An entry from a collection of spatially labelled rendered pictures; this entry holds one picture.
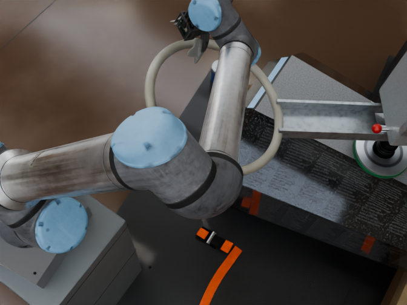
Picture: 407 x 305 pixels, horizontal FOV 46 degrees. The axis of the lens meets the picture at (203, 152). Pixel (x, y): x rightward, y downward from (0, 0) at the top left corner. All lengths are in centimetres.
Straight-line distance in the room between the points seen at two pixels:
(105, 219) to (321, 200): 87
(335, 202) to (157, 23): 179
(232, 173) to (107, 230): 90
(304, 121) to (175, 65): 152
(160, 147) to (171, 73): 227
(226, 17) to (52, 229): 70
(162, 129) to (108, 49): 240
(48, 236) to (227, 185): 59
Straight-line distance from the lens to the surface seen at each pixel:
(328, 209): 202
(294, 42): 324
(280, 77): 205
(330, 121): 169
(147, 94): 142
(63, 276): 169
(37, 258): 158
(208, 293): 248
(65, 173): 95
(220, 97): 105
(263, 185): 202
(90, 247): 169
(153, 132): 75
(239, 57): 119
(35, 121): 293
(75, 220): 132
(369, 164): 189
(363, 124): 173
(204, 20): 124
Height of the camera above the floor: 247
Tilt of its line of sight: 65 degrees down
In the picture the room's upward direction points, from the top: 7 degrees clockwise
